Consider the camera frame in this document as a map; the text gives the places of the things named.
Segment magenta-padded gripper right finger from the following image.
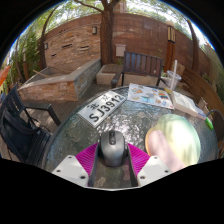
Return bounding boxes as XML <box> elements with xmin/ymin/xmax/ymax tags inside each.
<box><xmin>126</xmin><ymin>143</ymin><xmax>173</xmax><ymax>188</ymax></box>

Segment wooden garden lamp post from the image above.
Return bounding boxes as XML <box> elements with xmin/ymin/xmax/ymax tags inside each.
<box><xmin>163</xmin><ymin>24</ymin><xmax>177</xmax><ymax>74</ymax></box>

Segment thin leaning tree trunk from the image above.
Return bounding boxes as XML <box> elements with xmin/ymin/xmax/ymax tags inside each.
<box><xmin>39</xmin><ymin>6</ymin><xmax>61</xmax><ymax>69</ymax></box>

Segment thick tree trunk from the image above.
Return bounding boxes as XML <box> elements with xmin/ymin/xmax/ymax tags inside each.
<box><xmin>73</xmin><ymin>0</ymin><xmax>121</xmax><ymax>66</ymax></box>

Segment clear plastic cup with straw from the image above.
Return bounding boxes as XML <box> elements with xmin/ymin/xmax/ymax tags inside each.
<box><xmin>165</xmin><ymin>59</ymin><xmax>183</xmax><ymax>91</ymax></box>

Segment open white book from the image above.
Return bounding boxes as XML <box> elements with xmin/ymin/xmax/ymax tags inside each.
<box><xmin>169</xmin><ymin>89</ymin><xmax>208</xmax><ymax>121</ymax></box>

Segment grey wall box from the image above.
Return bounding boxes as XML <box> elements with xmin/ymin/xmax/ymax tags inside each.
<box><xmin>115</xmin><ymin>44</ymin><xmax>127</xmax><ymax>58</ymax></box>

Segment grey black computer mouse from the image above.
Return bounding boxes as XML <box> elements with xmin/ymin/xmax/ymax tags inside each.
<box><xmin>98</xmin><ymin>129</ymin><xmax>129</xmax><ymax>168</ymax></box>

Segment stone raised bed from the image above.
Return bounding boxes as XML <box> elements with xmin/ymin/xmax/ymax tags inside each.
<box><xmin>18</xmin><ymin>58</ymin><xmax>102</xmax><ymax>103</ymax></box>

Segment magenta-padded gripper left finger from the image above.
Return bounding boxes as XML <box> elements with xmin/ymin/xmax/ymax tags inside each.
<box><xmin>51</xmin><ymin>142</ymin><xmax>101</xmax><ymax>188</ymax></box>

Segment dark wicker chair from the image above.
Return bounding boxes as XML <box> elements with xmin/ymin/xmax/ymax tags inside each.
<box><xmin>206</xmin><ymin>109</ymin><xmax>224</xmax><ymax>159</ymax></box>

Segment dark wooden slatted chair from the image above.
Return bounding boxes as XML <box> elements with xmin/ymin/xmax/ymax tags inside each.
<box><xmin>110</xmin><ymin>50</ymin><xmax>167</xmax><ymax>89</ymax></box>

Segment white license plate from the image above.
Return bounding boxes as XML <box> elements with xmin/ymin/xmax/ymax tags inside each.
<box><xmin>77</xmin><ymin>90</ymin><xmax>128</xmax><ymax>129</ymax></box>

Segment curved wooden bench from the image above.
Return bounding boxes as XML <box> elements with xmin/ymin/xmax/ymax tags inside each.
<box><xmin>181</xmin><ymin>68</ymin><xmax>224</xmax><ymax>114</ymax></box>

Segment black metal armchair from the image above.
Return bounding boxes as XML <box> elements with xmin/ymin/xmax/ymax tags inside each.
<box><xmin>0</xmin><ymin>83</ymin><xmax>63</xmax><ymax>168</ymax></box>

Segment slender tree trunk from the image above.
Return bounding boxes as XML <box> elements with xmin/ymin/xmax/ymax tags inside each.
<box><xmin>186</xmin><ymin>19</ymin><xmax>201</xmax><ymax>71</ymax></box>

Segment colourful printed magazine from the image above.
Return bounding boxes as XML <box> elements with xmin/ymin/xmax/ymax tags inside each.
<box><xmin>127</xmin><ymin>82</ymin><xmax>175</xmax><ymax>110</ymax></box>

